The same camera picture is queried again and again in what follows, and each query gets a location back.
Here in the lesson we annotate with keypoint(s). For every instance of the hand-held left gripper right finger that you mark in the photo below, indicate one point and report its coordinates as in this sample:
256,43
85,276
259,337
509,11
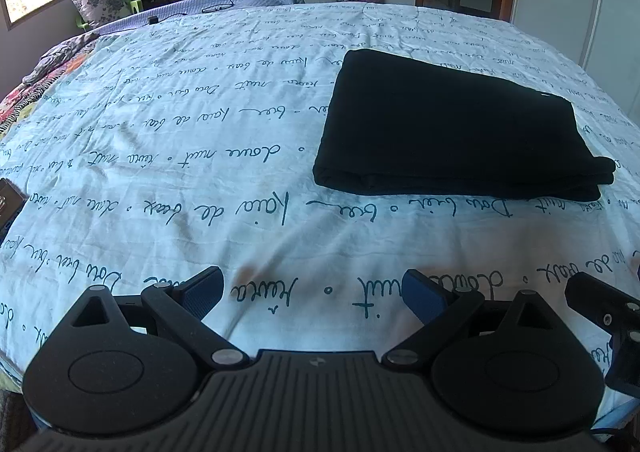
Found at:
425,298

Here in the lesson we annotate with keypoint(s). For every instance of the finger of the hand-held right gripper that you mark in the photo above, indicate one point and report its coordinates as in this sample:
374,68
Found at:
600,299

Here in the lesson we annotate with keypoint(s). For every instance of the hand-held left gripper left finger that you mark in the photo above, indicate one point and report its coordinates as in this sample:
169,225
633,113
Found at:
200,293

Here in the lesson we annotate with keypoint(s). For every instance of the black pants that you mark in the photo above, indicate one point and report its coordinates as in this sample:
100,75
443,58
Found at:
450,132

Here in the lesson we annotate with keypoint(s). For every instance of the white script-printed bedsheet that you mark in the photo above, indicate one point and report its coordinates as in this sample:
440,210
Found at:
175,132

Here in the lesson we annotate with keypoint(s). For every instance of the dark device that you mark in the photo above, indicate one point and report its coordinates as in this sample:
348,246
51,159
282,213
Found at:
10,202

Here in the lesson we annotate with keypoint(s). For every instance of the colourful patchwork quilt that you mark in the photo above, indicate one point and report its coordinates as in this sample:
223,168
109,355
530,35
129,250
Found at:
25,97

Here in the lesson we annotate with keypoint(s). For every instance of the grey crumpled cloth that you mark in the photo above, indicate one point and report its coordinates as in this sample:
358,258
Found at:
55,57

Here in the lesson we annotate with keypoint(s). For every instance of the eyeglasses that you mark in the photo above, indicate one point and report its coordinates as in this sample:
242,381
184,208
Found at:
220,8

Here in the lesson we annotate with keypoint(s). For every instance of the green plastic chair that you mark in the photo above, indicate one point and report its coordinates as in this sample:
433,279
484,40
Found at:
138,6

